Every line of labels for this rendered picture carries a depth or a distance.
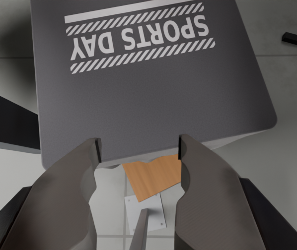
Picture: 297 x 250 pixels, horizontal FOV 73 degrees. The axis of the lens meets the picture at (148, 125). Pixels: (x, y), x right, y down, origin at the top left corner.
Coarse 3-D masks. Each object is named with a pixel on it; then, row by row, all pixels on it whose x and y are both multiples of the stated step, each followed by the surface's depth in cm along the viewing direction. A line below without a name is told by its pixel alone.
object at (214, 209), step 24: (192, 144) 11; (192, 168) 9; (216, 168) 9; (192, 192) 8; (216, 192) 8; (240, 192) 8; (192, 216) 7; (216, 216) 7; (240, 216) 7; (192, 240) 6; (216, 240) 6; (240, 240) 6
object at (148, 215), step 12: (132, 204) 123; (144, 204) 123; (156, 204) 123; (132, 216) 122; (144, 216) 100; (156, 216) 121; (132, 228) 120; (144, 228) 78; (156, 228) 120; (132, 240) 67; (144, 240) 68
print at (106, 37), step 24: (144, 0) 44; (168, 0) 44; (192, 0) 44; (72, 24) 43; (96, 24) 43; (120, 24) 43; (144, 24) 43; (168, 24) 43; (192, 24) 42; (72, 48) 42; (96, 48) 42; (120, 48) 42; (144, 48) 41; (168, 48) 41; (192, 48) 41; (216, 48) 41; (72, 72) 40
